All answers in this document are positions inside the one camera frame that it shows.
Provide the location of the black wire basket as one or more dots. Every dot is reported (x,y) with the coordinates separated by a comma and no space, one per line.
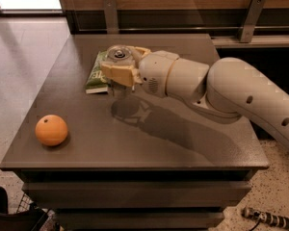
(29,217)

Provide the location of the black white striped tool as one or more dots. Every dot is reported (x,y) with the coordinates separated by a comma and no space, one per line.
(266,218)

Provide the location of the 7up soda can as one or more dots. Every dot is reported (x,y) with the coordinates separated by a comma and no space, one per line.
(119,55)

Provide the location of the metal wall bracket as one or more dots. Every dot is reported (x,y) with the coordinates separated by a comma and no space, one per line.
(111,16)
(249,23)

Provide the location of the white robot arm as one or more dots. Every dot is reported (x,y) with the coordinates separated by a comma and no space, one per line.
(223,91)

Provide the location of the lower grey drawer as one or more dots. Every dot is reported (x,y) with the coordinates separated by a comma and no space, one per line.
(129,221)

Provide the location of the grey drawer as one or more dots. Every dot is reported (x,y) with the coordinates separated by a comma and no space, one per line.
(129,221)
(104,195)

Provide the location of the orange fruit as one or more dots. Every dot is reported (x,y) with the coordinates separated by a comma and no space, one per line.
(51,130)

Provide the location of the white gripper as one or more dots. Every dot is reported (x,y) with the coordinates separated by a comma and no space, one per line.
(154,71)

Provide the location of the upper grey drawer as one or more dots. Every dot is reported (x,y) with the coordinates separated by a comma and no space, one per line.
(104,195)

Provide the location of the green Kettle chips bag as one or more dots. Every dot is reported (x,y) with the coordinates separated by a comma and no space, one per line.
(97,82)

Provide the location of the left metal wall bracket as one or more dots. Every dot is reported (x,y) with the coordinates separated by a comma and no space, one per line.
(111,16)

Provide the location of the right metal wall bracket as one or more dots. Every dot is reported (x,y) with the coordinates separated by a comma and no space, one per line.
(249,23)

